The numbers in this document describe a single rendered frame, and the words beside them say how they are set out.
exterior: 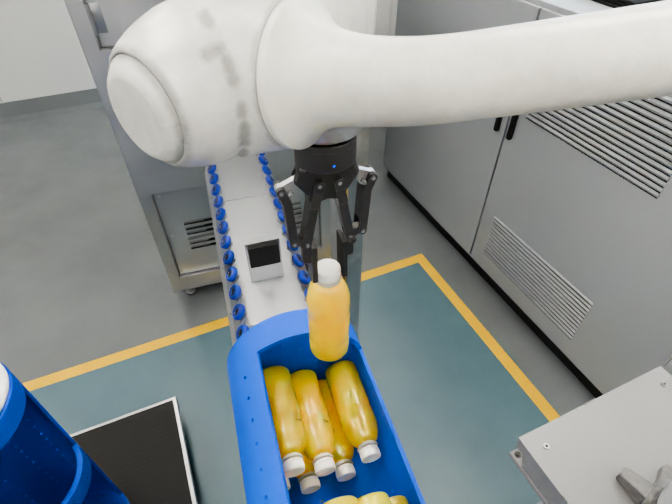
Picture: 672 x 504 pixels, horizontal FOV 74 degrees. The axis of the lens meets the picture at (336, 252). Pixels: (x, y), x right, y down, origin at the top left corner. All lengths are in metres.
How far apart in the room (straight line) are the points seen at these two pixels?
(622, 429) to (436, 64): 0.91
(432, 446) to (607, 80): 1.91
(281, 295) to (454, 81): 1.10
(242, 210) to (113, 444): 1.08
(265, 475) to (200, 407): 1.49
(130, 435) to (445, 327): 1.56
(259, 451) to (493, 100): 0.65
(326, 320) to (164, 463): 1.40
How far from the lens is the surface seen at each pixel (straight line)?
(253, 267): 1.31
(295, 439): 0.87
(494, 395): 2.31
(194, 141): 0.30
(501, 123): 2.31
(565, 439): 1.02
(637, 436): 1.09
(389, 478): 0.96
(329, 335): 0.74
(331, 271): 0.66
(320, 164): 0.51
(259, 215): 1.62
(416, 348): 2.37
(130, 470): 2.05
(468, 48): 0.30
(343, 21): 0.42
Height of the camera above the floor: 1.92
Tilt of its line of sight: 43 degrees down
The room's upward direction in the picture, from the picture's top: straight up
